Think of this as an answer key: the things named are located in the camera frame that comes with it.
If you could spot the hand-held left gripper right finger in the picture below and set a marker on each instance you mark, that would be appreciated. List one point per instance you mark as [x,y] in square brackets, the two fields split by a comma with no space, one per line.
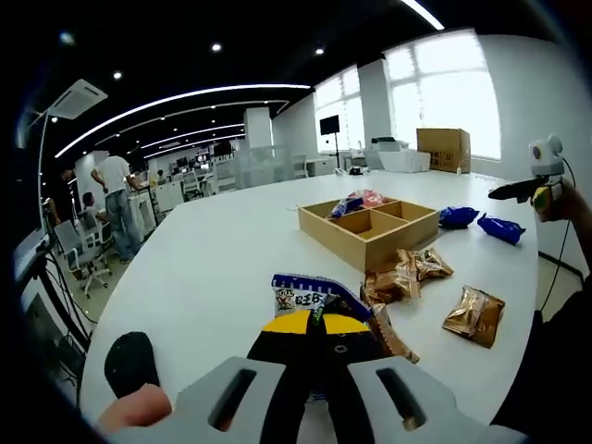
[356,370]

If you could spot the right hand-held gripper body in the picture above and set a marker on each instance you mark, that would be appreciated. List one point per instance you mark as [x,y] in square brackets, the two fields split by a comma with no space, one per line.
[546,157]

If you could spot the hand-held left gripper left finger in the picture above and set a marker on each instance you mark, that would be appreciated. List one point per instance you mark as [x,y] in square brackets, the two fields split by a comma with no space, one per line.
[277,370]

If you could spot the blue Oreo cookie pack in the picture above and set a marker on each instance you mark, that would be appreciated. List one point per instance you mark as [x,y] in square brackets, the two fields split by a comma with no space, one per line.
[458,217]
[501,229]

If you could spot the clear blue QQ candy packet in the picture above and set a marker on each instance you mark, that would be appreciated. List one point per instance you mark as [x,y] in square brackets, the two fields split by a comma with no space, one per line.
[300,300]

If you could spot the wooden divided container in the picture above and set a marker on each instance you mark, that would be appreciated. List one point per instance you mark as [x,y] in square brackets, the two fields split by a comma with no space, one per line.
[393,250]

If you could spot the colourful QQ candy packet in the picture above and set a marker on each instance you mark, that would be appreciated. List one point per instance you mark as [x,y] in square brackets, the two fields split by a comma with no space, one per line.
[344,207]

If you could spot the person's right hand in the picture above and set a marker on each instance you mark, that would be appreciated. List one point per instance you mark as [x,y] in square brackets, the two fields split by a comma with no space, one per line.
[573,205]

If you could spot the person's left hand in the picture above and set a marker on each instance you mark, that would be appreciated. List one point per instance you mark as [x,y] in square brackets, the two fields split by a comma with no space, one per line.
[134,409]

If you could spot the small squeeze bottle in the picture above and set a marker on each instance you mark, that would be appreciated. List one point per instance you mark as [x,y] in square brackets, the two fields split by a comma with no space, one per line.
[460,168]

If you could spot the brown cardboard box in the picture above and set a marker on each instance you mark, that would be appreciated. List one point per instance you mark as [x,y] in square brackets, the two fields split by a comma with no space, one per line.
[441,150]

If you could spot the white plastic tub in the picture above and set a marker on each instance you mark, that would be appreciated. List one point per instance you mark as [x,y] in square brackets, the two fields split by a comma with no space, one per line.
[402,162]

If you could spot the wide window with blinds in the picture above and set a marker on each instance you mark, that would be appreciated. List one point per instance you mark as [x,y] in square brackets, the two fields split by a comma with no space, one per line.
[444,92]

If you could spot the white printer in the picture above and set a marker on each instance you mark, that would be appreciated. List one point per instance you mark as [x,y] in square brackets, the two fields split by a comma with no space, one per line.
[388,143]

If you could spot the white table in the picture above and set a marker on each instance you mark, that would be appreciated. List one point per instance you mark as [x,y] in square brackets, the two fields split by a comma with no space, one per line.
[222,240]

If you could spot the black computer mouse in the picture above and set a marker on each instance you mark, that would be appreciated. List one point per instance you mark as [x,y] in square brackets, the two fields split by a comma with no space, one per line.
[131,361]

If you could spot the small black device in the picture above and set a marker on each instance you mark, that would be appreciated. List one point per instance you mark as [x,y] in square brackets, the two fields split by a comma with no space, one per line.
[356,170]

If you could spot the person's black shirt torso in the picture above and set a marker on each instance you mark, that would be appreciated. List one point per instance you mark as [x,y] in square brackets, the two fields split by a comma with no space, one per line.
[546,370]

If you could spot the straight ceiling light strip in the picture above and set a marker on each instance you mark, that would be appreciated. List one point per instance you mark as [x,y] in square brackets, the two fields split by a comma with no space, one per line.
[423,14]

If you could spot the narrow window with blinds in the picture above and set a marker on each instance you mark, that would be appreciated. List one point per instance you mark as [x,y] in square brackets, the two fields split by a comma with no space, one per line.
[340,102]

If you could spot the black television on stand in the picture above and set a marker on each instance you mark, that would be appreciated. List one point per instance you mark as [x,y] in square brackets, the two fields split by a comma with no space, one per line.
[329,124]

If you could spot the curved ceiling light strip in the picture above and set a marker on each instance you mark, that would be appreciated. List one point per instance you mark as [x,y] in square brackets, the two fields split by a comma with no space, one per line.
[185,96]

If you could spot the ceiling air conditioner unit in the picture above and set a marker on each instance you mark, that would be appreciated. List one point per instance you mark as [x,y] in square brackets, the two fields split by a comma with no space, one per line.
[78,98]

